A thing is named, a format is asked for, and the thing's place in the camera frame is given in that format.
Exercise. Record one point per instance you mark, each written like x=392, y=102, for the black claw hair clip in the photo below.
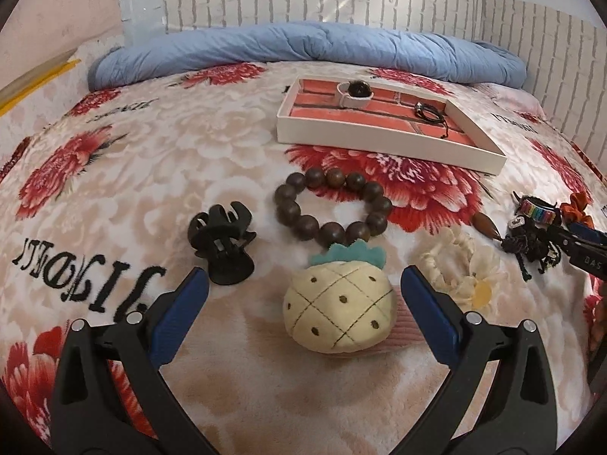
x=227, y=256

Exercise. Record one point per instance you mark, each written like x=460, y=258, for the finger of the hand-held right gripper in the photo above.
x=587, y=233
x=588, y=259

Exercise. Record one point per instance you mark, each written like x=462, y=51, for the clear plastic sheet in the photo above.
x=142, y=0

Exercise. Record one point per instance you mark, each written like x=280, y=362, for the white tray box brick lining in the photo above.
x=379, y=118

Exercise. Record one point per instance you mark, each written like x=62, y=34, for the pineapple plush pink hair clip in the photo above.
x=339, y=303

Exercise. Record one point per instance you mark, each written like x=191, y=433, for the orange scrunchie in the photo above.
x=576, y=213

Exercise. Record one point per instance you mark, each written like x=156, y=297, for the yellow stick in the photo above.
x=33, y=83

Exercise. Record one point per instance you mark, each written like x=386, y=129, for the cream daisy scrunchie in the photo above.
x=455, y=256

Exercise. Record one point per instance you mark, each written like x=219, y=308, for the blue quilt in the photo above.
x=308, y=50

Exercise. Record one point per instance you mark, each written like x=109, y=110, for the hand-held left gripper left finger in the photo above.
x=182, y=315

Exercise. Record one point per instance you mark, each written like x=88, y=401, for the rainbow beaded black hair clip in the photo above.
x=536, y=211

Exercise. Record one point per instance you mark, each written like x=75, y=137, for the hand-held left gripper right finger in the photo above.
x=431, y=315

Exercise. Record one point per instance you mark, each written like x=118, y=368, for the red floral plush blanket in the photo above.
x=189, y=142

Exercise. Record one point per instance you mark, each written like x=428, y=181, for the white smartwatch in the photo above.
x=356, y=94

